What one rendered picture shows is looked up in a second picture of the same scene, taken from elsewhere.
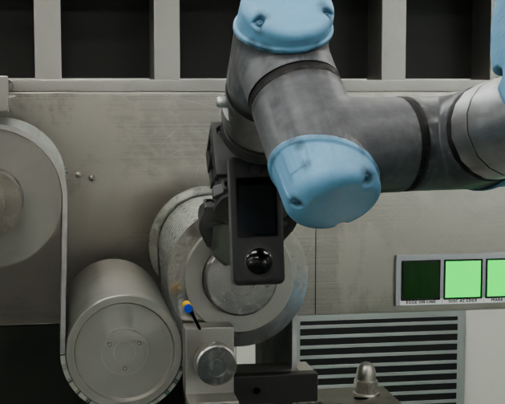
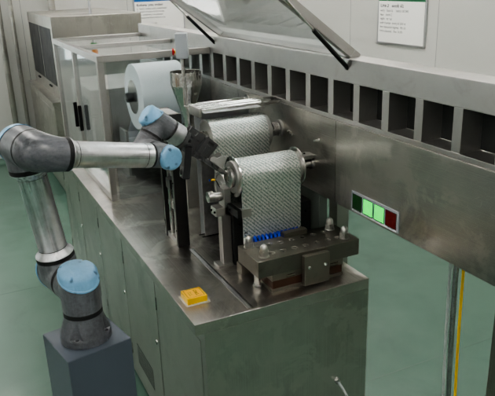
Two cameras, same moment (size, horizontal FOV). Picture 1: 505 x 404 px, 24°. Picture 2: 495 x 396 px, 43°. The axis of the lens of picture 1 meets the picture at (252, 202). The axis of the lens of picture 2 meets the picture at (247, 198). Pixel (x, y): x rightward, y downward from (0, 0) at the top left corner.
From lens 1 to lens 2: 2.20 m
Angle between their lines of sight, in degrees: 73
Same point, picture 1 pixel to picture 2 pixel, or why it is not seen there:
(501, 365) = not seen: outside the picture
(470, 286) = (369, 212)
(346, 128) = not seen: hidden behind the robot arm
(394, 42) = (356, 106)
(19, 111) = (282, 109)
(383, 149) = not seen: hidden behind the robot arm
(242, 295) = (229, 181)
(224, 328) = (222, 188)
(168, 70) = (308, 103)
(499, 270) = (377, 210)
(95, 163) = (294, 130)
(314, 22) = (141, 119)
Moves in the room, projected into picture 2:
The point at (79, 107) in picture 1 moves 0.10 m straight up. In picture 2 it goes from (291, 111) to (291, 85)
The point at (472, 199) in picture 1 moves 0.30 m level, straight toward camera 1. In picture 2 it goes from (372, 177) to (280, 183)
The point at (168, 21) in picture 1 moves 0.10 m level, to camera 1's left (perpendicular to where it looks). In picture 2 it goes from (308, 86) to (298, 82)
